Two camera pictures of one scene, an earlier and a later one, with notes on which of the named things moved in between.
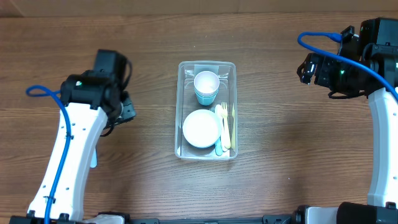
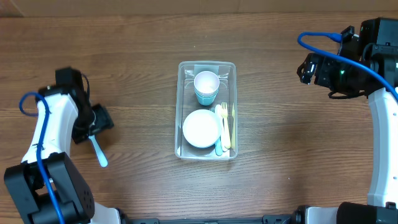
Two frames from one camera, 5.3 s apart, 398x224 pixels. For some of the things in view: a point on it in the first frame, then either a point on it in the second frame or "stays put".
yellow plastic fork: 227,143 stays put
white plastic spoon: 219,109 stays put
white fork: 94,161 to 103,160
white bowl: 201,128 stays put
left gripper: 129,110 to 103,121
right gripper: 324,64 stays put
